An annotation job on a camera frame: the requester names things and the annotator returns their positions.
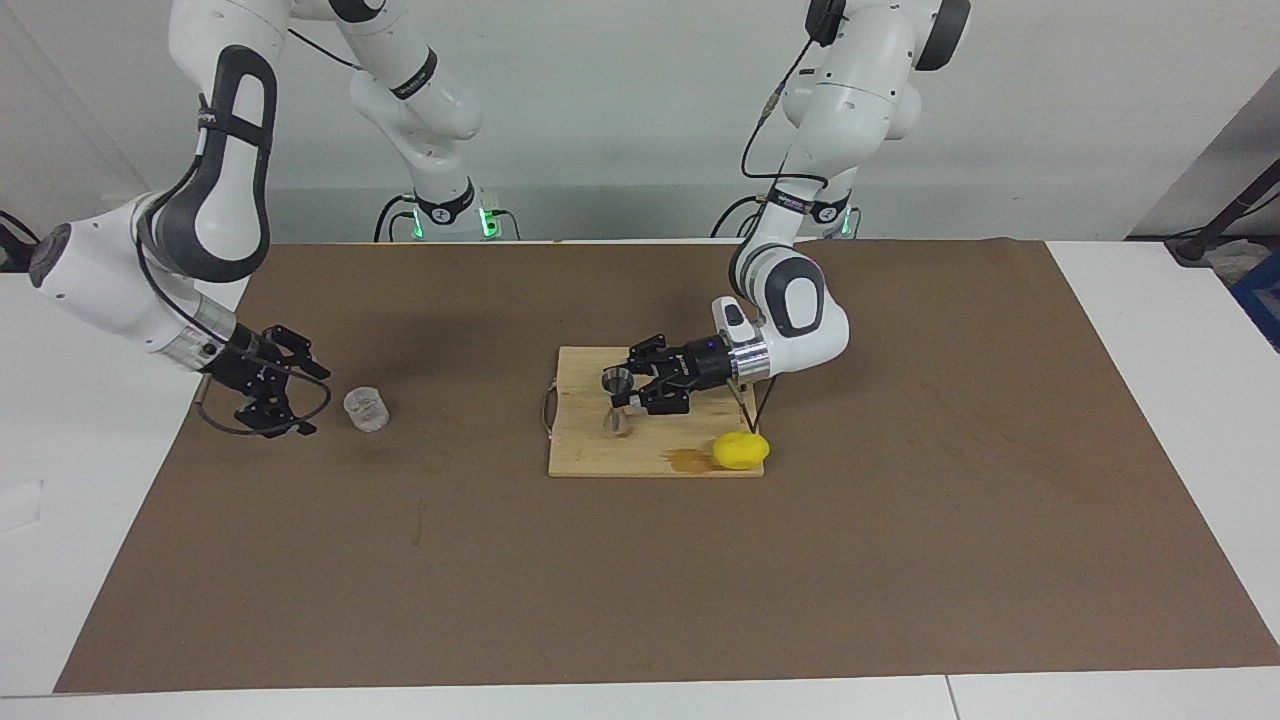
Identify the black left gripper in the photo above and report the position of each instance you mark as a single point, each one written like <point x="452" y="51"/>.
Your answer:
<point x="705" y="365"/>

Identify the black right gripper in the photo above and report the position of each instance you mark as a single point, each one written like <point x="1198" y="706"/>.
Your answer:
<point x="242" y="365"/>

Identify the steel double jigger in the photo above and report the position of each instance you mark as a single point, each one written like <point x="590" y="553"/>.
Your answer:
<point x="616" y="381"/>

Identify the small clear glass cup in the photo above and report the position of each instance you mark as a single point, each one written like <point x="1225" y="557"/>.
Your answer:
<point x="366" y="410"/>

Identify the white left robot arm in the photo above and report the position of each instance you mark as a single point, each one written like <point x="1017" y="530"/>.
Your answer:
<point x="800" y="320"/>

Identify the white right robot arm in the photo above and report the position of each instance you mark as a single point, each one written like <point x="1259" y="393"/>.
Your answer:
<point x="210" y="180"/>

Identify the bamboo cutting board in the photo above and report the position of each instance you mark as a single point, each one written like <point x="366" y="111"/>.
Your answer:
<point x="600" y="455"/>

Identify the yellow lemon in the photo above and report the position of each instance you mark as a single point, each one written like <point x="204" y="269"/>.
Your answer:
<point x="741" y="451"/>

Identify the brown paper table mat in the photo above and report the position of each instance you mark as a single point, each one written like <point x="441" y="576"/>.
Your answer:
<point x="640" y="580"/>

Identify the clear plastic sheet scrap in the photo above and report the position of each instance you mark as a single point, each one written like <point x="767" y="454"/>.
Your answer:
<point x="20" y="505"/>

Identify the black stand leg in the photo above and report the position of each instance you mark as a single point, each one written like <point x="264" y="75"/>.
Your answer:
<point x="1225" y="215"/>

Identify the blue crate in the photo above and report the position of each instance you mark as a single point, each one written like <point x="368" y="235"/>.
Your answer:
<point x="1262" y="295"/>

